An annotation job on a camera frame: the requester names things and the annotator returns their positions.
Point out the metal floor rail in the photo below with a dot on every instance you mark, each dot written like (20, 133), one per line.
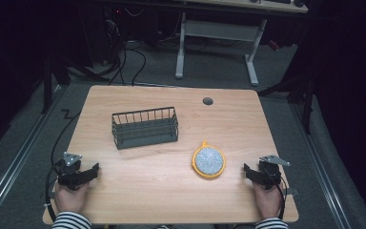
(317, 162)
(16, 162)

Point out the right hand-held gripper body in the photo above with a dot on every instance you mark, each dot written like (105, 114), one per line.
(268, 175)

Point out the round yellow-rimmed silver scouring pad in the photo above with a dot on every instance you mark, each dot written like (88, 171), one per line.
(209, 161)

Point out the white-framed desk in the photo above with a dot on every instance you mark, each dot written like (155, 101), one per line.
(217, 31)

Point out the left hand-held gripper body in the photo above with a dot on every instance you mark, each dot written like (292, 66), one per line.
(69, 173)

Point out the black metal stand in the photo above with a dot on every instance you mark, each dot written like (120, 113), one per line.
(306, 101)
(47, 86)

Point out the person's right hand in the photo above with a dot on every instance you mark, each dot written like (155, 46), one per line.
(267, 202)

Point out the person's left hand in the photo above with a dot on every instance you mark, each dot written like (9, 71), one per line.
(70, 199)

